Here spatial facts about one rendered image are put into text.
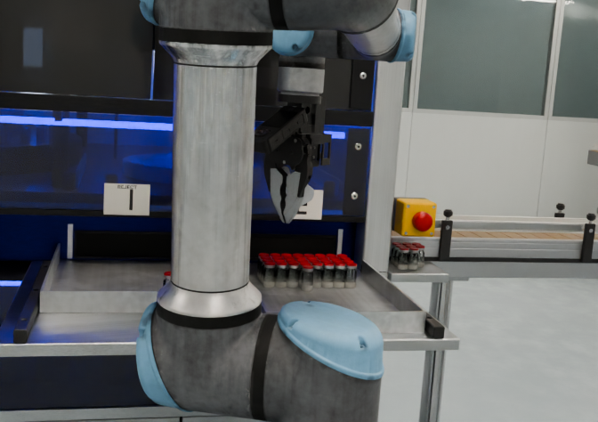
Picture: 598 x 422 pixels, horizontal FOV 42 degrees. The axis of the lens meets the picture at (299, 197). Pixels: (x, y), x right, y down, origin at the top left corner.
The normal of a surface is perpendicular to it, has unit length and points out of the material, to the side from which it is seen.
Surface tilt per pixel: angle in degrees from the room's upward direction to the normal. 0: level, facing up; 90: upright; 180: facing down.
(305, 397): 93
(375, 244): 90
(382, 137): 90
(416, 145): 90
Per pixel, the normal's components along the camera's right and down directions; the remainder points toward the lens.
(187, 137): -0.55, 0.17
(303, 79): 0.12, 0.15
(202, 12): -0.11, 0.23
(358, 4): 0.57, 0.66
